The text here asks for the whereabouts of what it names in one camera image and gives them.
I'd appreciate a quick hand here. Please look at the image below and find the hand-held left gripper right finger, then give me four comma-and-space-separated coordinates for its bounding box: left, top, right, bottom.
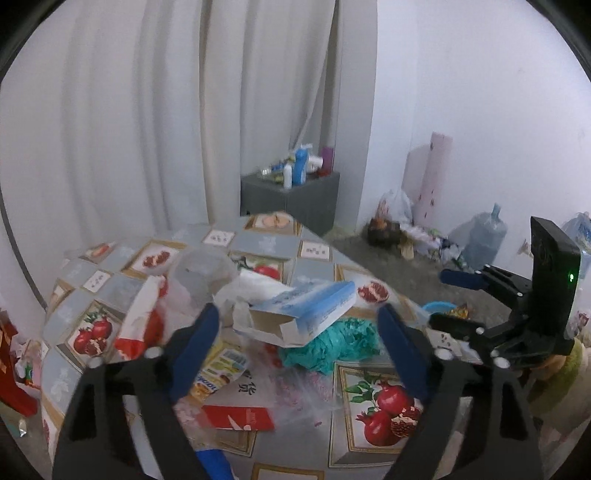
376, 304, 546, 480

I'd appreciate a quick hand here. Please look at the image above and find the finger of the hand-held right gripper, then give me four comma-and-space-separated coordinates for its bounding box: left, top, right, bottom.
428, 313, 511, 365
440, 264, 532, 315

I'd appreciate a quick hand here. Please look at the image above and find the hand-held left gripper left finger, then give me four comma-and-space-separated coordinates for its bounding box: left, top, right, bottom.
52, 302, 221, 480

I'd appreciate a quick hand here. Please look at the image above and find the yellow snack packet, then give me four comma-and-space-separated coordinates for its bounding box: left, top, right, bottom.
189, 344, 250, 407

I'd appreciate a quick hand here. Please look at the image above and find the teal plastic glove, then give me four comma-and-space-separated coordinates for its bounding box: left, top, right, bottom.
277, 318, 382, 374

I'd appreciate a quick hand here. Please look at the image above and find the red and white tissue packet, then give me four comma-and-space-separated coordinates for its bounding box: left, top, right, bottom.
115, 275, 169, 361

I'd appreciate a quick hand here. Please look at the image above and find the white tissue paper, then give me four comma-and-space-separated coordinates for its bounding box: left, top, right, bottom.
217, 270, 291, 319

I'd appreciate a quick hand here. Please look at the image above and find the blue and white cardboard box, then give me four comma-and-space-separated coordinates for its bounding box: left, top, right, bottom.
233, 281, 357, 348

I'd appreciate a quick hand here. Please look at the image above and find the clear plastic bag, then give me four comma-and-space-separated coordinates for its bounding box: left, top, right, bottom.
268, 369, 352, 425

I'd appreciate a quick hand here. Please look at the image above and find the person's right forearm green sleeve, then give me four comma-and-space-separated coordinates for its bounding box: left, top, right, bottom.
526, 342, 591, 416

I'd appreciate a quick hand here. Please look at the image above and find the large water jug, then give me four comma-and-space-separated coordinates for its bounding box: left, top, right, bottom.
450, 203, 509, 271

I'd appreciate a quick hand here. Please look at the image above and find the pile of floor clutter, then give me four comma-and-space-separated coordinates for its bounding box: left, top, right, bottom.
402, 224, 462, 264

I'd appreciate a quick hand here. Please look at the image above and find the pale blue plastic bag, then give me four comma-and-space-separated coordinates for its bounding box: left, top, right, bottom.
561, 211, 591, 254

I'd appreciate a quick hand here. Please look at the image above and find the pink rolled mat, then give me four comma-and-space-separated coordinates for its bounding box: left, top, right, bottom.
413, 131, 453, 227

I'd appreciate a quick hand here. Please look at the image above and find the blue plastic item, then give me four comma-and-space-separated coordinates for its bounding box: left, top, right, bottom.
196, 448, 234, 480

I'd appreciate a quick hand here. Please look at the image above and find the fruit-printed tablecloth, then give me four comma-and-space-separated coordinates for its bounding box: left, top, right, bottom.
41, 212, 509, 480

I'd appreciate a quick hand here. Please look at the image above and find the grey cabinet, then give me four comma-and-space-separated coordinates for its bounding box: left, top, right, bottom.
240, 172, 341, 236

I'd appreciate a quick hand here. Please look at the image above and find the red gift bag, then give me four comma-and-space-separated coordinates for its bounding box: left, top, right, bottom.
0, 309, 40, 416

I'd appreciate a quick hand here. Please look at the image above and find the blue and white bottle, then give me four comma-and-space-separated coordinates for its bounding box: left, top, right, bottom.
292, 147, 309, 186

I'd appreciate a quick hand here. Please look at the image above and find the white curtain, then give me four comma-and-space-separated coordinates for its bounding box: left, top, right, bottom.
0, 0, 379, 324

